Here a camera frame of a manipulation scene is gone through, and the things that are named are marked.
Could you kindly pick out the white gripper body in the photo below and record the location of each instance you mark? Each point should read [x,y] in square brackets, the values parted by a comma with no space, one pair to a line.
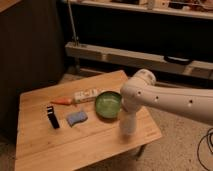
[127,122]

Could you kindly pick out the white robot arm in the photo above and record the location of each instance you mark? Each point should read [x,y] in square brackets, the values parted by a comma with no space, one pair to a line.
[140,90]

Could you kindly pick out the green ceramic bowl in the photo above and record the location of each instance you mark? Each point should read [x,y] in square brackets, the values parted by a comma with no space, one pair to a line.
[108,104]

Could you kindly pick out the white rectangular eraser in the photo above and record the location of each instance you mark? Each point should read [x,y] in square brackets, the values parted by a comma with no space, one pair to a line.
[86,95]

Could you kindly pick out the blue sponge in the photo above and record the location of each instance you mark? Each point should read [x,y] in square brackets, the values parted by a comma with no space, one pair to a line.
[76,117]

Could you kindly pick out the wooden table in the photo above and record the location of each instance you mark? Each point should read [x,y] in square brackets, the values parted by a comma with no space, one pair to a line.
[40,147]

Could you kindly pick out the orange toy carrot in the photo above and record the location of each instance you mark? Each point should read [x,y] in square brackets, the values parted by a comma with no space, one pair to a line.
[62,101]

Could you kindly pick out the grey metal shelf beam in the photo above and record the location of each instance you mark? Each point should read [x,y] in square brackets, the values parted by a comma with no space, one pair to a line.
[195,69]

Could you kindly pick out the metal vertical pole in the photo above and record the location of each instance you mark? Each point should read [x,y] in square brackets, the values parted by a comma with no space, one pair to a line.
[75,37]

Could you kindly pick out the upper wall shelf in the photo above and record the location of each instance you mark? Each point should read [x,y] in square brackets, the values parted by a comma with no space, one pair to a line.
[141,8]

